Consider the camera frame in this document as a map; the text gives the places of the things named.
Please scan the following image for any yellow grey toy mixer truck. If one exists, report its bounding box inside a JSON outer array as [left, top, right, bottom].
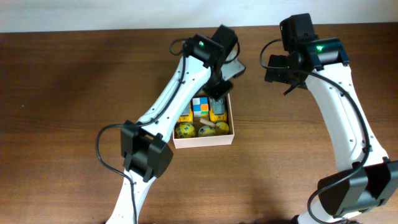
[[210, 98, 228, 123]]

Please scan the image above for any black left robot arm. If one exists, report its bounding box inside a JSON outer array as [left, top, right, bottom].
[[107, 25, 246, 223]]

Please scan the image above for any beige open cardboard box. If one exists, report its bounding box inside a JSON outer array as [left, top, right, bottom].
[[171, 94, 235, 149]]

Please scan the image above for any yellow wooden rattle drum toy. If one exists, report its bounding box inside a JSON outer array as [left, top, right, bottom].
[[198, 118, 216, 137]]

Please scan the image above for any yellow grey minion ball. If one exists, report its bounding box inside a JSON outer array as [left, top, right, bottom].
[[215, 121, 229, 136]]

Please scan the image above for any small colourful puzzle cube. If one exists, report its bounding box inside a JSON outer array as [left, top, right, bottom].
[[192, 96, 210, 117]]

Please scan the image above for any yellow grey toy dump truck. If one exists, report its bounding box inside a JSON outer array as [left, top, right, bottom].
[[177, 103, 193, 123]]

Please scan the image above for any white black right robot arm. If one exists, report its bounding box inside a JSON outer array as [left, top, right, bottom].
[[263, 14, 397, 223]]

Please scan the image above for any yellow ball with blue letters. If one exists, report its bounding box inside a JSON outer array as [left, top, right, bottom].
[[175, 123, 196, 139]]

